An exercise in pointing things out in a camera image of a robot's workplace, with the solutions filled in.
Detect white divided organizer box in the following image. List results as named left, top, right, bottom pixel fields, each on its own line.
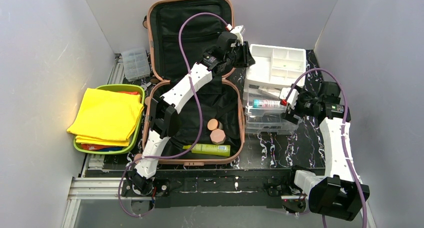
left=243, top=44, right=307, bottom=90

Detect clear plastic drawer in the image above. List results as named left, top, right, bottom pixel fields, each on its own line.
left=242, top=86, right=287, bottom=117
left=245, top=114, right=299, bottom=136

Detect white pink blue spray bottle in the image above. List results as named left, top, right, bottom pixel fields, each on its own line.
left=252, top=99, right=285, bottom=109

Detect pink hard shell suitcase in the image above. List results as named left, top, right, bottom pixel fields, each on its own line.
left=146, top=0, right=245, bottom=166

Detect lime green plastic basin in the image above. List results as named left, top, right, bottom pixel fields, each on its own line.
left=72, top=84, right=147, bottom=156

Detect yellow cloth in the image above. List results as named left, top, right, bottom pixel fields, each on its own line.
left=66, top=87, right=146, bottom=148

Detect red white tie-dye cloth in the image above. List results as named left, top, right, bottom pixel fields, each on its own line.
left=80, top=90, right=142, bottom=152

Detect blue towel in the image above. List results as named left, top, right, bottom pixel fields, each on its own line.
left=96, top=146, right=123, bottom=152

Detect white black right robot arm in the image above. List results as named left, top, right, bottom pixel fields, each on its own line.
left=279, top=81, right=370, bottom=221

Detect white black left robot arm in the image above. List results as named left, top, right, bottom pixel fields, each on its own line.
left=125, top=29, right=255, bottom=195

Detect round gold black jar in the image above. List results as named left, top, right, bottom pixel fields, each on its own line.
left=207, top=118, right=223, bottom=131

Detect pink octagonal compact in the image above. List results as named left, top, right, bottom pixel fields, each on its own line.
left=210, top=129, right=226, bottom=145

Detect yellow green spray bottle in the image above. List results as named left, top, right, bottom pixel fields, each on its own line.
left=191, top=143, right=231, bottom=157

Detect clear screw assortment box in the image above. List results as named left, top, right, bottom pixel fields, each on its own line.
left=121, top=47, right=151, bottom=82

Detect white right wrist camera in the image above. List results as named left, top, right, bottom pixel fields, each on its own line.
left=279, top=87, right=299, bottom=110

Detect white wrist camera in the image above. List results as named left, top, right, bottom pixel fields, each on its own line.
left=229, top=25, right=245, bottom=44
left=279, top=87, right=299, bottom=110

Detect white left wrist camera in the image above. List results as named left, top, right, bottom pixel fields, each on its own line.
left=229, top=25, right=245, bottom=44

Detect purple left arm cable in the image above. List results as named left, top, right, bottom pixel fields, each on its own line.
left=117, top=12, right=233, bottom=219

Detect aluminium base frame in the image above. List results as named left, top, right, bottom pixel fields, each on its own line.
left=61, top=54, right=379, bottom=228

